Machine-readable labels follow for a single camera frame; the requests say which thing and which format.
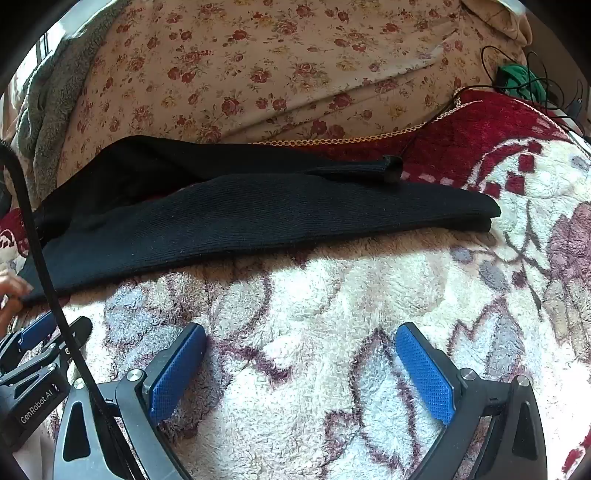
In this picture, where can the green cloth bundle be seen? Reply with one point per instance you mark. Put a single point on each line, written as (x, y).
(515, 76)

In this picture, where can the red white floral plush blanket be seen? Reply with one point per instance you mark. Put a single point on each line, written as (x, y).
(323, 300)

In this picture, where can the black pants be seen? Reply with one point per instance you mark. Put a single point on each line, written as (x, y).
(231, 217)

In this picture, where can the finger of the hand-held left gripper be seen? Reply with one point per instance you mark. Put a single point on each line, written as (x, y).
(74, 334)
(37, 328)

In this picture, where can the beige floral pillow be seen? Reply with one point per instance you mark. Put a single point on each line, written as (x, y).
(231, 69)

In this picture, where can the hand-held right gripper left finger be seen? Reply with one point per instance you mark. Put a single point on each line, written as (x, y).
(178, 371)

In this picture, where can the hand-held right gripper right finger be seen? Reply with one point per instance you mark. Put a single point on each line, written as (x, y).
(425, 369)

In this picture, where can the person's left hand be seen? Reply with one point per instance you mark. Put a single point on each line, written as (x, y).
(10, 288)

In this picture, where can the grey fleece blanket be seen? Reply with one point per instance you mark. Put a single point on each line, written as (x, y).
(51, 101)

